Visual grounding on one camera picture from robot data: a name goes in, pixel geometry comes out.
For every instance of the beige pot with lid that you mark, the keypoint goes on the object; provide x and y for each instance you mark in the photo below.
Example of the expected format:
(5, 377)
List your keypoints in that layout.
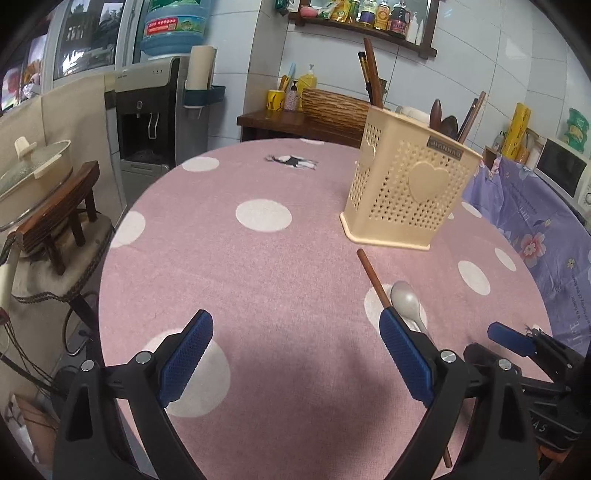
(37, 161)

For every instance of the grey water dispenser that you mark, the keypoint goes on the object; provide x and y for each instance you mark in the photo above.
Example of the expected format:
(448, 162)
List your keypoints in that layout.
(157, 78)

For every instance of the yellow roll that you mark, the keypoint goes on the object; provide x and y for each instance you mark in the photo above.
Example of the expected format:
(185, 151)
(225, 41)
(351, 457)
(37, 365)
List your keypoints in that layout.
(515, 129)

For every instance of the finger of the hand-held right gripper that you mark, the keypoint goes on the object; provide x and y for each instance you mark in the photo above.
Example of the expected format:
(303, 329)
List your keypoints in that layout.
(480, 354)
(508, 338)

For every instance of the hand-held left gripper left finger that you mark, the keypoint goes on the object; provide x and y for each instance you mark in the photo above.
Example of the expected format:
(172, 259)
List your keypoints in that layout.
(184, 360)

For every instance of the small grey spoon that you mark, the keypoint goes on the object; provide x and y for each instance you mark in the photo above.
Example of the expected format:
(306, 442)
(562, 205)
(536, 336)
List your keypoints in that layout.
(405, 297)

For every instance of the dark wooden wall shelf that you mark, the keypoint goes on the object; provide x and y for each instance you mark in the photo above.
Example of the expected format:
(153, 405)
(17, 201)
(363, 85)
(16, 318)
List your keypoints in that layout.
(369, 30)

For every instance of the dark wooden side table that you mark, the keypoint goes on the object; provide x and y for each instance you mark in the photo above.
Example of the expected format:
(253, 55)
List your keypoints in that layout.
(277, 124)

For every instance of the small brown box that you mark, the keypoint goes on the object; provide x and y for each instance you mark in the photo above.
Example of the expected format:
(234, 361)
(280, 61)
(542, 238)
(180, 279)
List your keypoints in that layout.
(493, 158)

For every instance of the pink polka dot tablecloth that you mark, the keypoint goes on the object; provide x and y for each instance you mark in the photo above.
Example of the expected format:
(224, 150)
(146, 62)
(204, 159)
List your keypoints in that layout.
(286, 286)

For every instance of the row of condiment bottles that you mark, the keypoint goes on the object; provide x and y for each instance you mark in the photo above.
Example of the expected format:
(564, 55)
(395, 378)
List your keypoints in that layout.
(397, 18)

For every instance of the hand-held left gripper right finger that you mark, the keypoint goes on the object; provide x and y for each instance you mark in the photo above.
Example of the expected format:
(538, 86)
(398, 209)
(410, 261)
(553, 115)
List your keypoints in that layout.
(408, 360)

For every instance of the yellow mug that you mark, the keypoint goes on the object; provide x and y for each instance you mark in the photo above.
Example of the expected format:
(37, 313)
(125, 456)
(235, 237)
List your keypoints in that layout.
(276, 100)

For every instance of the brown wooden rolling pin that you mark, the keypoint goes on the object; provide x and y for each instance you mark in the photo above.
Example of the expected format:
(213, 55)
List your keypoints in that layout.
(373, 74)

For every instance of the white microwave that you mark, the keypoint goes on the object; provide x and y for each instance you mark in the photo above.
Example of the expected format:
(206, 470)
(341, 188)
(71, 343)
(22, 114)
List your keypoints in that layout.
(561, 170)

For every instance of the pink patterned bottle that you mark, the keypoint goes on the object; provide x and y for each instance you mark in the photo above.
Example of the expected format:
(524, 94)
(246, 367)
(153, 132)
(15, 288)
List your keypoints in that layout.
(292, 99)

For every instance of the yellow soap bottle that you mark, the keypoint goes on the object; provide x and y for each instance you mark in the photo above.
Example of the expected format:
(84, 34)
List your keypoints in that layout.
(307, 85)

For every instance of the wicker basket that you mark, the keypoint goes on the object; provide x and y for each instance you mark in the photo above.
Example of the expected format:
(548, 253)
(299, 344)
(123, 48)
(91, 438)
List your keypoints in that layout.
(332, 108)

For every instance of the purple floral cloth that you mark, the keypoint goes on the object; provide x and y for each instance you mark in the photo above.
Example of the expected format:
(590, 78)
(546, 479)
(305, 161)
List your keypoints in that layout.
(545, 240)

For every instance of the dark wooden stool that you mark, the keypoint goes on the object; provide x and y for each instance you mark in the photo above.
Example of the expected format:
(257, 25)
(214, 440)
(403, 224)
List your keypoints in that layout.
(60, 203)

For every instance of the beige cloth cover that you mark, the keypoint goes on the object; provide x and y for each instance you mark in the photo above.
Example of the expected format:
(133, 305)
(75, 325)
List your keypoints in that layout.
(78, 120)

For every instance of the beige paper cup tube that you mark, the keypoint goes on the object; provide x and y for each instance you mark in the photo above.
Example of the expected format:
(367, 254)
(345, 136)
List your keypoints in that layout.
(201, 67)

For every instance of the green snack bag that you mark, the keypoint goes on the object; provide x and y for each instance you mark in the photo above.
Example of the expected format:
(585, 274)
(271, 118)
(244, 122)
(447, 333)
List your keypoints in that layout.
(575, 129)

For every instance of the beige perforated utensil holder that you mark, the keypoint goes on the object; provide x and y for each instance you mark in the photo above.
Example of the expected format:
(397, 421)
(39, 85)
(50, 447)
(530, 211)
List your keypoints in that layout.
(392, 207)

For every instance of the wall photo posters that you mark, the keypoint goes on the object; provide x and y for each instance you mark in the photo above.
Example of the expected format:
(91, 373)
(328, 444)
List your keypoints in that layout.
(87, 37)

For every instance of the blue water bottle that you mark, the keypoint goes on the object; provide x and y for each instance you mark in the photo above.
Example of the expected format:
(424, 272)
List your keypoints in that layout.
(175, 27)

